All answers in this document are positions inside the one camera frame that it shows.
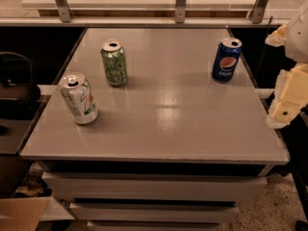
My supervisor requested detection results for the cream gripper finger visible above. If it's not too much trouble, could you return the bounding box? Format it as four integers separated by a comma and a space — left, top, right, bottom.
265, 23, 289, 47
266, 64, 308, 129

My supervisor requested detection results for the blue pepsi can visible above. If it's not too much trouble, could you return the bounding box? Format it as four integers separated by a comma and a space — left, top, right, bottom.
212, 38, 242, 83

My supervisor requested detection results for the green soda can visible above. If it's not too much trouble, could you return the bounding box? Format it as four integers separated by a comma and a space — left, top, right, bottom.
100, 40, 128, 87

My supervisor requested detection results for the white soda can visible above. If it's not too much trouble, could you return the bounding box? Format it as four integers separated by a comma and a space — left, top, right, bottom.
60, 72, 98, 125

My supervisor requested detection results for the black chair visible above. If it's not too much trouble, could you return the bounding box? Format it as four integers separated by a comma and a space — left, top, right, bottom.
0, 51, 41, 120

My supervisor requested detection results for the cardboard box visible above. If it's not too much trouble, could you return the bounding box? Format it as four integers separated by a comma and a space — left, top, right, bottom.
0, 197, 50, 231

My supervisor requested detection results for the middle metal bracket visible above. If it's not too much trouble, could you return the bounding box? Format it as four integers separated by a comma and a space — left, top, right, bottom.
174, 0, 187, 23

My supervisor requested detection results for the left metal bracket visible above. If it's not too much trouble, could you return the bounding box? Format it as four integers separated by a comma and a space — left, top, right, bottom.
55, 0, 72, 23

